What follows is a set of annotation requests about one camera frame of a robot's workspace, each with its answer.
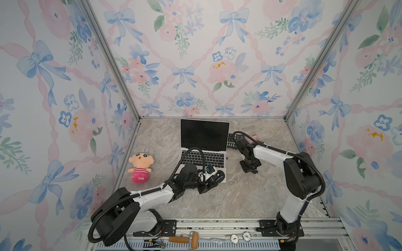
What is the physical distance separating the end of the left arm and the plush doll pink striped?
0.28m

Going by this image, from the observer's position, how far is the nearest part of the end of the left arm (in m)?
0.66

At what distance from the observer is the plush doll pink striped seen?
858 millimetres
